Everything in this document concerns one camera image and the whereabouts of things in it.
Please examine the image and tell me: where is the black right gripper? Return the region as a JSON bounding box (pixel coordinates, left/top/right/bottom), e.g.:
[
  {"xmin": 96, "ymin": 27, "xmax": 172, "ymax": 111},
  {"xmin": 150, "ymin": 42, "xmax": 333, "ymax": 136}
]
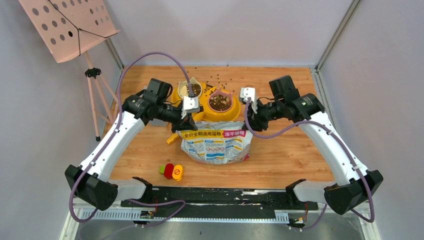
[{"xmin": 242, "ymin": 98, "xmax": 284, "ymax": 132}]

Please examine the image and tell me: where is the yellow plastic scoop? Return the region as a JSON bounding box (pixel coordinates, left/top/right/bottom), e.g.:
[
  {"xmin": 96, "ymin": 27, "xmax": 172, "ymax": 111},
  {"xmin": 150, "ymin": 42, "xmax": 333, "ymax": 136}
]
[{"xmin": 166, "ymin": 133, "xmax": 180, "ymax": 145}]

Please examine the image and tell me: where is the pet food bag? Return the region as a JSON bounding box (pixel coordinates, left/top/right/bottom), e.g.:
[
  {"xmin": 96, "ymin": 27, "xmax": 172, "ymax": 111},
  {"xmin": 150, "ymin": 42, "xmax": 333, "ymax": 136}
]
[{"xmin": 177, "ymin": 121, "xmax": 253, "ymax": 165}]

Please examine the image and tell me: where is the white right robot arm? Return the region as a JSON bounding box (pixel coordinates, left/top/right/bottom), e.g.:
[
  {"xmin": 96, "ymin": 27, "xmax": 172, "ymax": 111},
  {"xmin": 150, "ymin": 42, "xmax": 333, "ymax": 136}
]
[{"xmin": 239, "ymin": 75, "xmax": 384, "ymax": 215}]

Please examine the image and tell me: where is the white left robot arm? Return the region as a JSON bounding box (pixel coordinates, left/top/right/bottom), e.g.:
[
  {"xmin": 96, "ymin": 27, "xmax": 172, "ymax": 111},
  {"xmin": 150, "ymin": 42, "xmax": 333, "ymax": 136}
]
[{"xmin": 64, "ymin": 78, "xmax": 203, "ymax": 211}]

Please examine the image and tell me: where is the translucent blue plastic container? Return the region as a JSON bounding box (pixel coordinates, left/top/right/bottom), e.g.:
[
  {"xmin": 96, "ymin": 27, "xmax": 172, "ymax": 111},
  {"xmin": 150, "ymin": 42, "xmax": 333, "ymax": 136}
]
[{"xmin": 149, "ymin": 119, "xmax": 169, "ymax": 127}]

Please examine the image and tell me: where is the cream cat-ear bowl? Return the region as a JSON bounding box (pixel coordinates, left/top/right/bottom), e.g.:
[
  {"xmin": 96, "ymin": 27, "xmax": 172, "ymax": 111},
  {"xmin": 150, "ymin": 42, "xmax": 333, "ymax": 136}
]
[{"xmin": 177, "ymin": 77, "xmax": 203, "ymax": 99}]

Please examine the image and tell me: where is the brown kibble in cream bowl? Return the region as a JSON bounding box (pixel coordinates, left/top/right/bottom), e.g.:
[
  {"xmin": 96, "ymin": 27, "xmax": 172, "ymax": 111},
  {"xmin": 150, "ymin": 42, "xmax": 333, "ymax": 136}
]
[{"xmin": 186, "ymin": 84, "xmax": 202, "ymax": 97}]

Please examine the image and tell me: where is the brown kibble in pink bowl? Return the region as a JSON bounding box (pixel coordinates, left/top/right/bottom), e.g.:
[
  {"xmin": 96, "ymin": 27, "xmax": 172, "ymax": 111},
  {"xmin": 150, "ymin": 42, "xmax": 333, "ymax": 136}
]
[{"xmin": 208, "ymin": 94, "xmax": 232, "ymax": 112}]

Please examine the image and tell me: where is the spilled kibble on table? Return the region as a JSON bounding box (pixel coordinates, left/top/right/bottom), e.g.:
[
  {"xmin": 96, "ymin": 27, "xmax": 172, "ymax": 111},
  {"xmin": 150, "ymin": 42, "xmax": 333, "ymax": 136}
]
[{"xmin": 188, "ymin": 66, "xmax": 238, "ymax": 93}]

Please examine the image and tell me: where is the pink cat-ear bowl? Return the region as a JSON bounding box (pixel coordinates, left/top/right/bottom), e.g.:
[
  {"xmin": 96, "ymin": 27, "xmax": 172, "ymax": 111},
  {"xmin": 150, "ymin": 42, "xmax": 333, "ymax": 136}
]
[{"xmin": 207, "ymin": 89, "xmax": 234, "ymax": 113}]

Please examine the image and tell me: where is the red yellow green toy block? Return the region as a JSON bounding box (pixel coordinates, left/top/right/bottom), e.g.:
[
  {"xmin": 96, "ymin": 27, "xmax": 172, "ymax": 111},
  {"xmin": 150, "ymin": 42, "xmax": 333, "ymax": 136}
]
[{"xmin": 159, "ymin": 163, "xmax": 184, "ymax": 181}]

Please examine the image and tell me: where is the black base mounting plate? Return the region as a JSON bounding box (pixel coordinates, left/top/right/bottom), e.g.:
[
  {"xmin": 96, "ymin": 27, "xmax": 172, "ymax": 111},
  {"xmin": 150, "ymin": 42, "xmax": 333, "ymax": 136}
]
[{"xmin": 138, "ymin": 186, "xmax": 318, "ymax": 220}]

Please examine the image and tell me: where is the pink perforated music stand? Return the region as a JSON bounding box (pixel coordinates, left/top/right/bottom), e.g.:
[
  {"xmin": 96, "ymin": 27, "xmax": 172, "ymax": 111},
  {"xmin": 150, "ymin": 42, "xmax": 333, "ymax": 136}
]
[{"xmin": 19, "ymin": 0, "xmax": 119, "ymax": 142}]

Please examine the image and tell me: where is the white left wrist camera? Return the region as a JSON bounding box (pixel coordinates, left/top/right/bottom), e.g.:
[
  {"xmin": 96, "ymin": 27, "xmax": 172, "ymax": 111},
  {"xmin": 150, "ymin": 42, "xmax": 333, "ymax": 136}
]
[{"xmin": 181, "ymin": 96, "xmax": 201, "ymax": 119}]

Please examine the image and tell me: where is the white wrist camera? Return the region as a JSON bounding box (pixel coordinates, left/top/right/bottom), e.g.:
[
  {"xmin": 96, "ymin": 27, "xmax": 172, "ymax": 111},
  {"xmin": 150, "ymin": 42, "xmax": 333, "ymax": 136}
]
[
  {"xmin": 239, "ymin": 87, "xmax": 258, "ymax": 114},
  {"xmin": 181, "ymin": 96, "xmax": 201, "ymax": 119}
]

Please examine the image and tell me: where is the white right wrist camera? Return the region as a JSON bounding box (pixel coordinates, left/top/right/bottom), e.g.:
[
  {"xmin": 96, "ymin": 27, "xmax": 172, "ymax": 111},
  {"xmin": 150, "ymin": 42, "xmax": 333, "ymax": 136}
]
[{"xmin": 239, "ymin": 87, "xmax": 258, "ymax": 114}]

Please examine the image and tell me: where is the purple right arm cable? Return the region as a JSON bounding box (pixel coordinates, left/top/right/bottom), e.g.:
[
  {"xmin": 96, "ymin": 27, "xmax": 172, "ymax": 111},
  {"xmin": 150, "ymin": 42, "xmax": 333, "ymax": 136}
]
[{"xmin": 243, "ymin": 97, "xmax": 376, "ymax": 232}]

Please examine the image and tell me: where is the aluminium frame rail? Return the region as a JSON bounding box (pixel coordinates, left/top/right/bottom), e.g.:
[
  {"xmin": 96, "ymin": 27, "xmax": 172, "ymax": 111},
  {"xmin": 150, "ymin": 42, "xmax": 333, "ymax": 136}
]
[{"xmin": 59, "ymin": 185, "xmax": 382, "ymax": 240}]

